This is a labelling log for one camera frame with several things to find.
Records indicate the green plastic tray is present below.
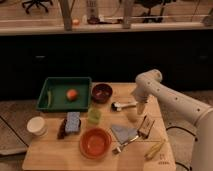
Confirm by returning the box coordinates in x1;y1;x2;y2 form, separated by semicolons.
37;77;92;112

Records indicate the white handled dish brush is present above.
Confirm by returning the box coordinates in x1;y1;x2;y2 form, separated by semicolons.
111;102;136;111

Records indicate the blue sponge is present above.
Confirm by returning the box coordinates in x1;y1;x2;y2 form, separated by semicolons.
65;112;80;133

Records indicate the grey blue cloth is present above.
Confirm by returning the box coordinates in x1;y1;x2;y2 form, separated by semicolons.
110;124;137;144

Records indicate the black power cable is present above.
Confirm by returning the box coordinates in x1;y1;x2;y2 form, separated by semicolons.
166;125;201;171

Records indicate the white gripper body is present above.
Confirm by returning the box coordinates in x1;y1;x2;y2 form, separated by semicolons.
132;87;149;115

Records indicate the light green plastic cup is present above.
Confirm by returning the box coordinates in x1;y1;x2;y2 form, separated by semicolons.
88;108;101;125

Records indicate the black office chair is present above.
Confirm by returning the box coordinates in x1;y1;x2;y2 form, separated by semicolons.
22;0;53;14

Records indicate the white round container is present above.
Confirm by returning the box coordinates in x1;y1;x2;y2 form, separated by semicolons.
27;116;47;136

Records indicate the dark maroon bowl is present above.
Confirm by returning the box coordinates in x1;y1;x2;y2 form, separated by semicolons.
92;83;113;104

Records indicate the orange peach fruit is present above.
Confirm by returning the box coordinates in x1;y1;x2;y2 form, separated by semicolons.
66;89;78;101

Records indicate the silver metal fork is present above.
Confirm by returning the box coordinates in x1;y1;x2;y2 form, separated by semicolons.
112;135;140;155

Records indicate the brown chocolate bar packet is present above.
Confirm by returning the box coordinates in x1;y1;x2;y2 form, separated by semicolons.
139;115;155;139

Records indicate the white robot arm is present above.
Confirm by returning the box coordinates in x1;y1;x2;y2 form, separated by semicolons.
132;69;213;171

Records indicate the red orange bowl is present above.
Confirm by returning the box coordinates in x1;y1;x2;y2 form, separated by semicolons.
79;128;112;159

